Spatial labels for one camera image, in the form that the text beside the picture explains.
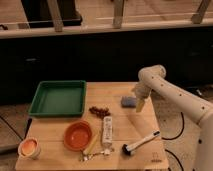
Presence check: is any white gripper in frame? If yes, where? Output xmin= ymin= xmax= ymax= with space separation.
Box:
xmin=133 ymin=82 xmax=151 ymax=112

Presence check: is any blue sponge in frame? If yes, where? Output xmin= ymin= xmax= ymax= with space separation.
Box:
xmin=121 ymin=97 xmax=136 ymax=108

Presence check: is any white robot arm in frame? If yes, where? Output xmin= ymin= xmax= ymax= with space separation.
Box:
xmin=133 ymin=65 xmax=213 ymax=171

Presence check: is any green plastic tray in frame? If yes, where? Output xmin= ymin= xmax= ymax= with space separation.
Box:
xmin=29 ymin=80 xmax=86 ymax=117

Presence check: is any bunch of dark grapes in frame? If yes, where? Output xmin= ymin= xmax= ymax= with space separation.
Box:
xmin=89 ymin=106 xmax=111 ymax=119

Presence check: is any metal spoon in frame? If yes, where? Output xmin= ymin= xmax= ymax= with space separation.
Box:
xmin=79 ymin=148 xmax=115 ymax=162

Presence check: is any yellow stick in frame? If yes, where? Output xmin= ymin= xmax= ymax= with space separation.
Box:
xmin=83 ymin=133 xmax=99 ymax=155

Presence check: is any orange bowl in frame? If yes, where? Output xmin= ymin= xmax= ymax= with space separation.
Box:
xmin=63 ymin=120 xmax=92 ymax=151

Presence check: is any small orange cup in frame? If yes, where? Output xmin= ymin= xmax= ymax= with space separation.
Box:
xmin=18 ymin=137 xmax=41 ymax=160

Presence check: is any black cable right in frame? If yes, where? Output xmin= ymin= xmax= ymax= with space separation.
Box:
xmin=161 ymin=111 xmax=185 ymax=171

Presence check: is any black cable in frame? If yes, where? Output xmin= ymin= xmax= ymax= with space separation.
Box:
xmin=161 ymin=111 xmax=185 ymax=171
xmin=0 ymin=114 xmax=33 ymax=141

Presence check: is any white handled black brush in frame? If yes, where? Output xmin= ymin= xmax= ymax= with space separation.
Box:
xmin=122 ymin=131 xmax=160 ymax=156

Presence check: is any black cable left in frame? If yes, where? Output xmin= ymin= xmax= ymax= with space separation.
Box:
xmin=0 ymin=114 xmax=33 ymax=141

